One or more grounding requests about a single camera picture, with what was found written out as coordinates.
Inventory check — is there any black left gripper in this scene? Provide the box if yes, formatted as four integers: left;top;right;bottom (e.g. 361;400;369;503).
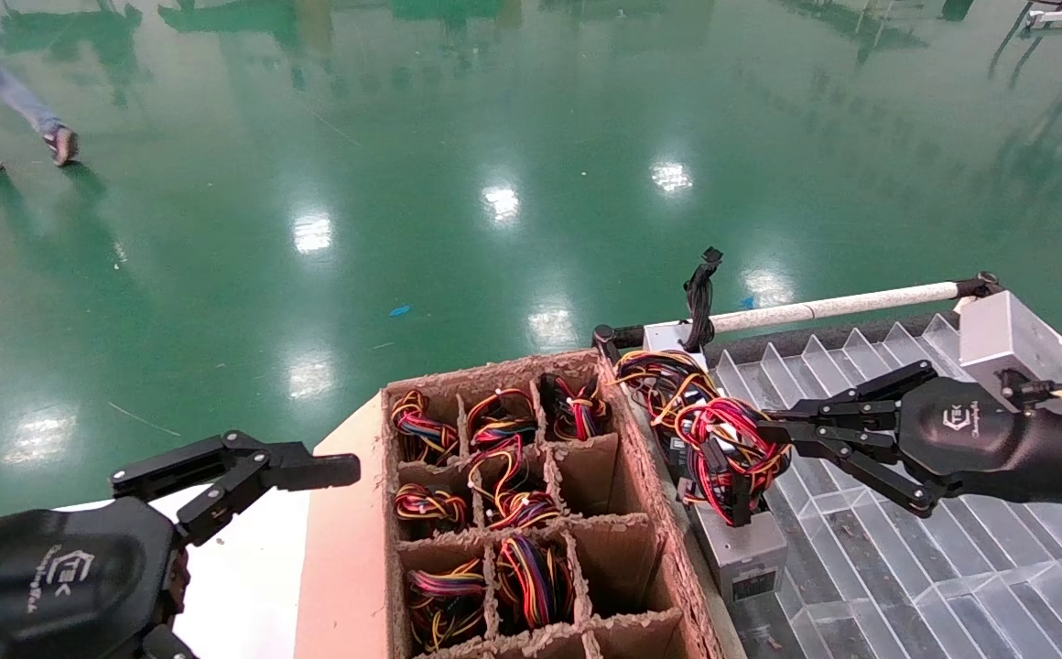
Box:
0;499;199;659

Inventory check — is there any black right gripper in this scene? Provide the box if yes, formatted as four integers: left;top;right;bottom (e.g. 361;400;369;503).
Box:
758;359;1062;519

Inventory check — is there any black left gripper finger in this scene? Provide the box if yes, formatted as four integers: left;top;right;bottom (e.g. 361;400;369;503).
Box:
110;432;363;548

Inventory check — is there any power supply with coloured wires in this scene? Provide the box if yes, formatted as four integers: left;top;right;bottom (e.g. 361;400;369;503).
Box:
394;482;470;541
467;386;541;448
677;398;791;603
540;373;612;442
469;438;564;536
407;556;491;649
392;389;463;463
615;322;726;459
497;533;578;628

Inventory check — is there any beige flat board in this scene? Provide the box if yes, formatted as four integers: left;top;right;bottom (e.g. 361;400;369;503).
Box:
295;389;404;659

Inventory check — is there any clear acrylic divider tray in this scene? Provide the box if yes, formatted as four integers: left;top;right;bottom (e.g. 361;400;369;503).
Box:
712;314;1062;659

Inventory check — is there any long white cart pipe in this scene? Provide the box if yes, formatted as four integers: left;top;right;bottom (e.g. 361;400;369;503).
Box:
643;279;964;341

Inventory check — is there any black pipe corner joint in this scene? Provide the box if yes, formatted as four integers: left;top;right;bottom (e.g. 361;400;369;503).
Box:
952;271;1004;301
592;323;646;367

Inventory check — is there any brown cardboard divider box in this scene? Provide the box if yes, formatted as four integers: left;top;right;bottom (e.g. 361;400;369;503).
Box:
383;348;726;659

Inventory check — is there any person in blue coat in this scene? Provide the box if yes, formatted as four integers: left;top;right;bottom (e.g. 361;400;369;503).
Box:
0;0;81;178

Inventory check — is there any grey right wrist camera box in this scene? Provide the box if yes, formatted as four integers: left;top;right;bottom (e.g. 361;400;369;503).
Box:
957;291;1062;387

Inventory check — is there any black hanging cable bundle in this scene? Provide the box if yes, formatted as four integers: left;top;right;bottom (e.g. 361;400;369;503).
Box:
683;245;724;354

